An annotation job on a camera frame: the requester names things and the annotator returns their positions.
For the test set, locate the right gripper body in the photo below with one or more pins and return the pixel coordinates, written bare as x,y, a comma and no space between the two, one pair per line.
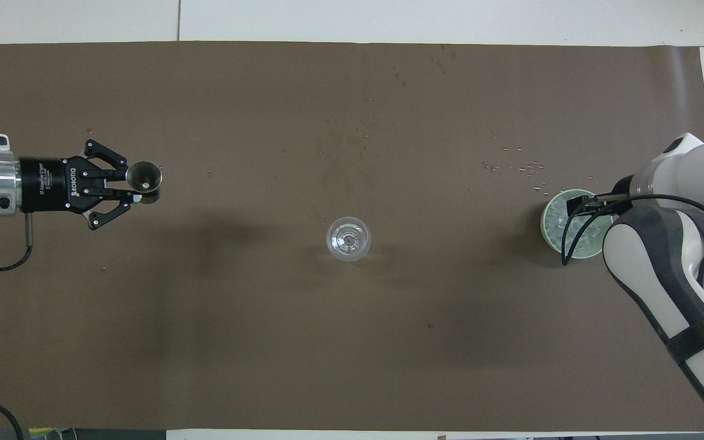
623,186

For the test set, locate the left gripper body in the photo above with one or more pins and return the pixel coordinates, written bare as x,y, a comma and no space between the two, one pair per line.
46,184

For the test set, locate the green cup with ice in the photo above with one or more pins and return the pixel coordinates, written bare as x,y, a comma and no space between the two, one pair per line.
557,229

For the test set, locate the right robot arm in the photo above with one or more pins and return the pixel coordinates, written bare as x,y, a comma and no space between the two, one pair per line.
663,269

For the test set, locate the clear wine glass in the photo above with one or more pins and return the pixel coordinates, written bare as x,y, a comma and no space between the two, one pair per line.
348,239

